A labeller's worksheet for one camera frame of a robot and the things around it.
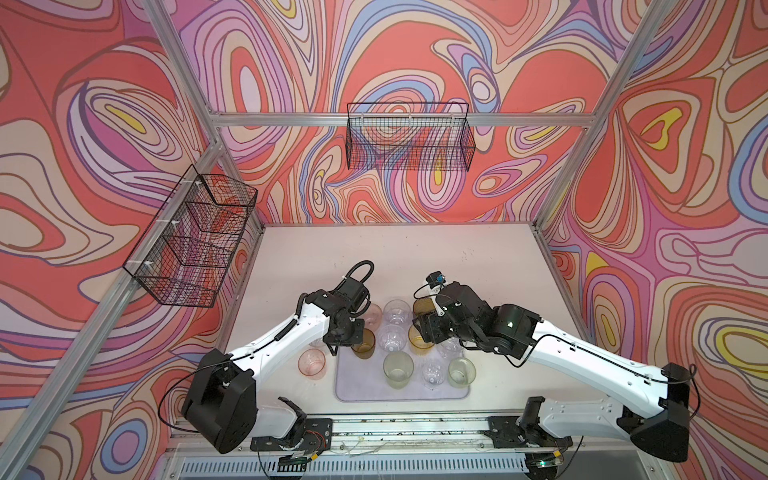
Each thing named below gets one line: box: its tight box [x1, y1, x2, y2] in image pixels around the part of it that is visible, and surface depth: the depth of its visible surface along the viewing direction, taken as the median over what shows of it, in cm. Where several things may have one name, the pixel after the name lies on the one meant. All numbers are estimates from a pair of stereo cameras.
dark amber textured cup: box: [351, 328, 376, 360], surface depth 84 cm
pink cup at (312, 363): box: [297, 348, 327, 381], surface depth 82 cm
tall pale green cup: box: [382, 351, 415, 390], surface depth 82 cm
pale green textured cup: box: [448, 357, 477, 389], surface depth 82 cm
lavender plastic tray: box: [335, 346, 470, 401], surface depth 82 cm
